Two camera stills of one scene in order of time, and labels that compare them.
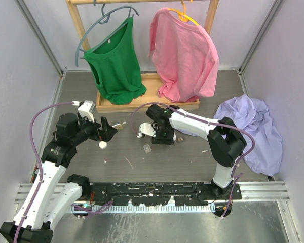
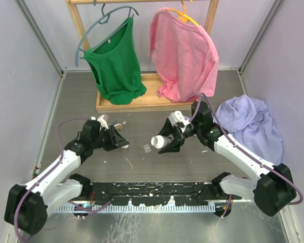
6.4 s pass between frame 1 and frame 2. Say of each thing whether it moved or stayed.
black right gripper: moved
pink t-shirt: stayed
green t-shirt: stayed
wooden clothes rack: stayed
